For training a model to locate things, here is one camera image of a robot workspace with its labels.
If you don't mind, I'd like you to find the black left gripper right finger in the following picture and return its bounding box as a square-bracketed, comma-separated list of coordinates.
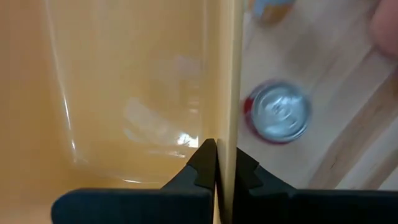
[233, 147, 398, 224]

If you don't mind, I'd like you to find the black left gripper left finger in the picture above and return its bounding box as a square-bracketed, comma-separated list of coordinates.
[51, 138, 218, 224]

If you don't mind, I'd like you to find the plain red soda can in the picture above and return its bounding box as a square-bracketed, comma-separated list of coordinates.
[242, 79, 313, 146]

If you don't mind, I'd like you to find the yellow plastic bin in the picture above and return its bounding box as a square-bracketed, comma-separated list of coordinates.
[0, 0, 246, 224]

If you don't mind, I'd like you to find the white and orange soda can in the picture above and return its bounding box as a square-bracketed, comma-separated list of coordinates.
[248, 0, 296, 25]

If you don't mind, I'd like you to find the orange plastic bin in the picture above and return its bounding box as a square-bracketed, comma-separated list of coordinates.
[369, 0, 398, 60]

